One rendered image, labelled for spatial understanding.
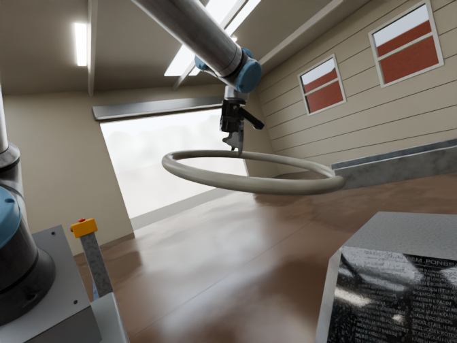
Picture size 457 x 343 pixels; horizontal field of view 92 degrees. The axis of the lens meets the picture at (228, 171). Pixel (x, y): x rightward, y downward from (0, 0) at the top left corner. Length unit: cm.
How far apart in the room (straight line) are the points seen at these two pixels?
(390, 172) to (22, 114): 702
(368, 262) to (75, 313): 81
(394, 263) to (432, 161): 35
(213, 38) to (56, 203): 636
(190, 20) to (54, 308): 72
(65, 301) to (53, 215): 600
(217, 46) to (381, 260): 74
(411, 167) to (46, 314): 87
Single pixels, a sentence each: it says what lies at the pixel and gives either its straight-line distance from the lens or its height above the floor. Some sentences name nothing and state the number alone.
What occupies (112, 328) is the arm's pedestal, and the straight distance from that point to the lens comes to 79.
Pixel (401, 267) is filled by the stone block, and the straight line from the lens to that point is 82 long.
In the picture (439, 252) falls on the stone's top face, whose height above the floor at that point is 81.
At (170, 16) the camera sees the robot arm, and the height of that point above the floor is 149.
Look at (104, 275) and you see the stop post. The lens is 172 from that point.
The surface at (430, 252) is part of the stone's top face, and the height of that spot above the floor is 81.
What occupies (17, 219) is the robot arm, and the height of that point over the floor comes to 120.
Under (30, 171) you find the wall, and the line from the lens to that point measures 680.
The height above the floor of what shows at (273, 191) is 112.
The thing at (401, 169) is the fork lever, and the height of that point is 108.
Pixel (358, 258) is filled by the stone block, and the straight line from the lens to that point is 86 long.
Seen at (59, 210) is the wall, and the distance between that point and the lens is 670.
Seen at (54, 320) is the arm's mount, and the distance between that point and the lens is 73.
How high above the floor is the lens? 120
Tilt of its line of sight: 3 degrees down
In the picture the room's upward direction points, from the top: 16 degrees counter-clockwise
